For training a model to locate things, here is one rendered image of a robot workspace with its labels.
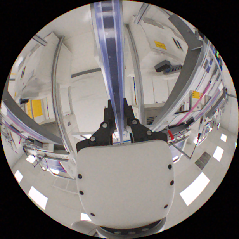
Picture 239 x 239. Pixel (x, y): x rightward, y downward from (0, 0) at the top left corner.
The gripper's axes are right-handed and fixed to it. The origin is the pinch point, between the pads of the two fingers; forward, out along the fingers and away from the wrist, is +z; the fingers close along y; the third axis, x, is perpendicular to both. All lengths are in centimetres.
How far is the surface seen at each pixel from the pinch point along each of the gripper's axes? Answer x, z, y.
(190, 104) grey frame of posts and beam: -37, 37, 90
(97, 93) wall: -96, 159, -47
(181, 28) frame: 21.1, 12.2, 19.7
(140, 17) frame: 38, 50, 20
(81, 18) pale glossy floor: 57, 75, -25
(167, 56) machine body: 8, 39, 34
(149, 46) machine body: 11.4, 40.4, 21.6
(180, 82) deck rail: 0.3, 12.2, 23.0
